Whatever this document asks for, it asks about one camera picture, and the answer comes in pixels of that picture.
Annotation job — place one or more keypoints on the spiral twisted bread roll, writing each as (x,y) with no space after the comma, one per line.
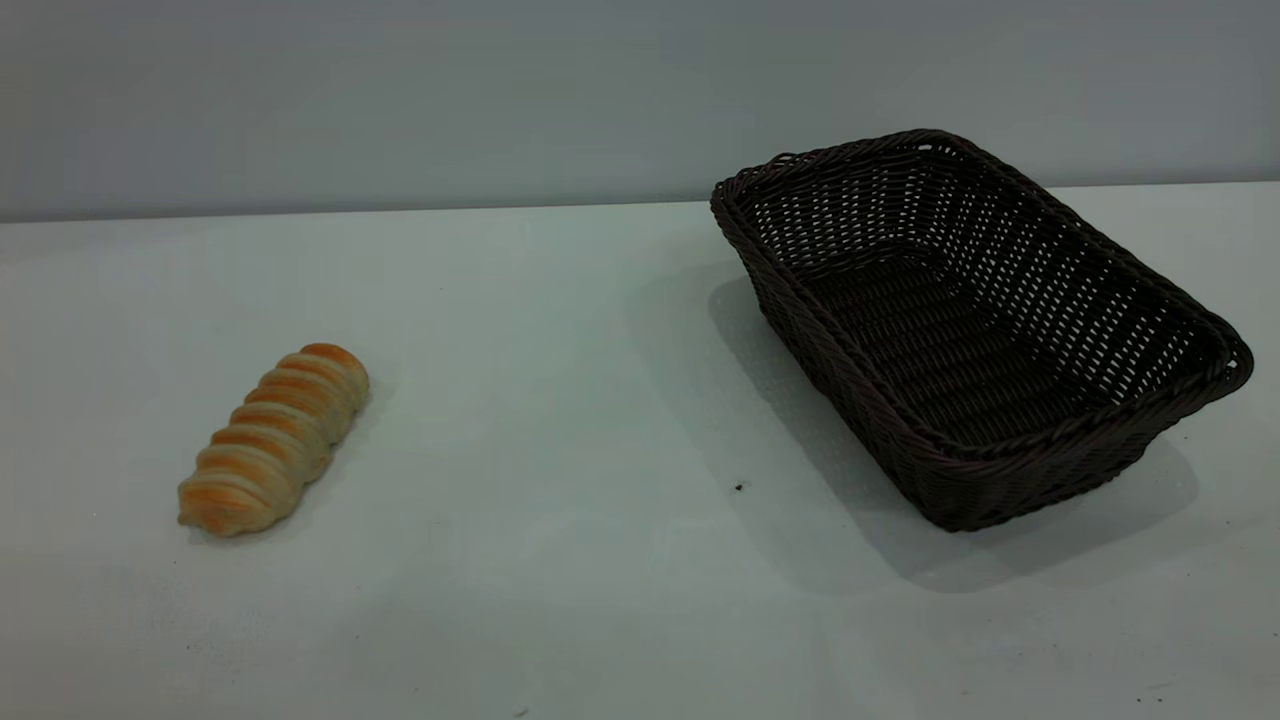
(272,440)

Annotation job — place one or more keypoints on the black woven wicker basket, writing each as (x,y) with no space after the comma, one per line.
(960,340)

